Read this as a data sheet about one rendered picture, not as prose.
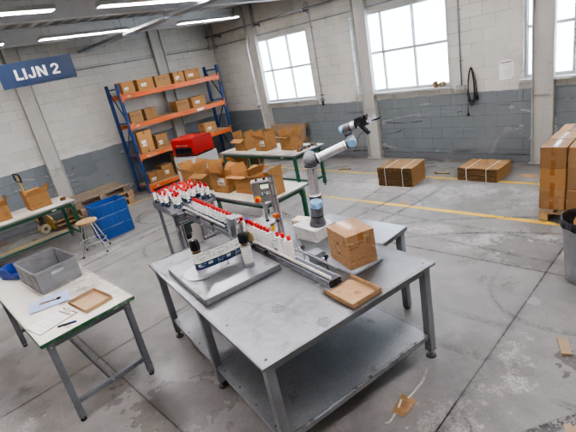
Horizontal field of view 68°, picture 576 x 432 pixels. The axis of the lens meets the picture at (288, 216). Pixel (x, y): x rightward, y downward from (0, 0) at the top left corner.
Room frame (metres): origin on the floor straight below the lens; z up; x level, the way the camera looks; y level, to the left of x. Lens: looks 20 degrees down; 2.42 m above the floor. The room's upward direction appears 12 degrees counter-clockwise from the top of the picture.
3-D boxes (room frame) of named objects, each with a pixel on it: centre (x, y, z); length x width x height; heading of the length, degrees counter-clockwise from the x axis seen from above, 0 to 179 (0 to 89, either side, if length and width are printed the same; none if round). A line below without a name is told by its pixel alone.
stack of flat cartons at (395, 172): (7.06, -2.07, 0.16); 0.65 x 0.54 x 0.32; 46
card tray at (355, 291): (2.54, -0.33, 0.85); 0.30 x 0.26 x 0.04; 31
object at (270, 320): (3.23, 0.21, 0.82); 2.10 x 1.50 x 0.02; 31
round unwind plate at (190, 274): (3.23, 0.79, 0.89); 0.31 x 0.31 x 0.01
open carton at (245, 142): (8.76, 0.56, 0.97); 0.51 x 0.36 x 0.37; 135
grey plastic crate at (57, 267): (3.93, 2.41, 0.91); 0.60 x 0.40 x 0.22; 45
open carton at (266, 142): (8.28, 0.17, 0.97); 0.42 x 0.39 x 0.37; 129
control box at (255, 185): (3.53, 0.17, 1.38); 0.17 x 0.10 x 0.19; 86
